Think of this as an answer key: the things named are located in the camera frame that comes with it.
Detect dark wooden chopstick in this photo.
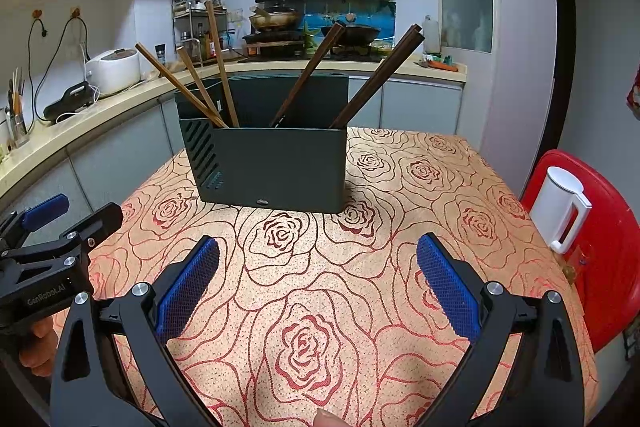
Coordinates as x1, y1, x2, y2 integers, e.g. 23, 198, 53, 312
329, 24, 421, 128
270, 23, 341, 128
332, 29, 427, 128

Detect black wok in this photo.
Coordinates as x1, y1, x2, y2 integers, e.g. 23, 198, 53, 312
325, 24, 382, 48

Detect brown wooden chopstick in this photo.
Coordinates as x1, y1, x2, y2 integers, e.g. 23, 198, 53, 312
274, 21, 347, 128
134, 43, 228, 128
205, 1, 241, 128
176, 46, 230, 128

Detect dark green utensil holder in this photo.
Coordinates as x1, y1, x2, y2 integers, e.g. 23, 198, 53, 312
174, 74, 351, 214

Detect jar of kitchen utensils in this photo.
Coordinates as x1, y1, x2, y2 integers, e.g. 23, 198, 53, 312
4, 67, 30, 148

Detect blue backsplash poster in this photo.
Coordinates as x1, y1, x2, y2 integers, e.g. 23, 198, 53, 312
304, 2, 397, 42

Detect gas stove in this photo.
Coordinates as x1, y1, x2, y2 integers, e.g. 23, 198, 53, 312
242, 32, 381, 58

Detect dark door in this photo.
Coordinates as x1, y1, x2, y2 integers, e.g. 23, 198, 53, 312
550, 0, 578, 158

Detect metal spice rack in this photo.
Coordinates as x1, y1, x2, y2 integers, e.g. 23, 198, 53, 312
171, 0, 223, 62

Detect white kettle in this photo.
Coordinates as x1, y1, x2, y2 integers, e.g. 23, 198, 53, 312
529, 166, 593, 255

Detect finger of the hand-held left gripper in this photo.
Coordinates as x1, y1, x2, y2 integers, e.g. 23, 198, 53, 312
0, 193, 70, 253
0, 202, 124, 283

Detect grey base cabinets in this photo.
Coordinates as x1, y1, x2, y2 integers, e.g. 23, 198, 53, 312
0, 77, 463, 218

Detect person's left hand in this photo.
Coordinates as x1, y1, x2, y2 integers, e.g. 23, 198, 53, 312
21, 314, 56, 377

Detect beige kitchen counter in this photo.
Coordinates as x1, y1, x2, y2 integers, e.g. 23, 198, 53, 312
0, 54, 468, 208

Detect black power cable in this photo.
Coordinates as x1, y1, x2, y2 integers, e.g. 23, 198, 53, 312
27, 9, 51, 128

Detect red hanging bag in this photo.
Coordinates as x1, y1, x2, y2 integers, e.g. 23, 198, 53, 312
625, 64, 640, 122

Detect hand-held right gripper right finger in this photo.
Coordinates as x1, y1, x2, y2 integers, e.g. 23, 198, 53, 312
416, 233, 586, 427

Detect rose patterned tablecloth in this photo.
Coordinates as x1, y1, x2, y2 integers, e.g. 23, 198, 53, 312
50, 127, 601, 427

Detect person's right hand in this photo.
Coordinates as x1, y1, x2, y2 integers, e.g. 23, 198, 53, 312
314, 409, 351, 427

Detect orange and green sponge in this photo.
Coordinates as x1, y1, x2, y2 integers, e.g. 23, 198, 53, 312
415, 54, 458, 72

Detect red plastic stool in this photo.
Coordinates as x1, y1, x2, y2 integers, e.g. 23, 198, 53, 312
520, 149, 640, 354

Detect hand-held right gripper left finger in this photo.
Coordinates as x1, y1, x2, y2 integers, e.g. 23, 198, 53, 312
49, 235, 221, 427

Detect white plastic bottle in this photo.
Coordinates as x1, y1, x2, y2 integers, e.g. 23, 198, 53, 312
422, 16, 441, 55

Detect black handheld appliance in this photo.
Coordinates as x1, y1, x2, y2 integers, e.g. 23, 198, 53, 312
43, 82, 93, 122

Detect white rice cooker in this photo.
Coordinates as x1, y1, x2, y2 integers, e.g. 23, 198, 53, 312
85, 48, 142, 96

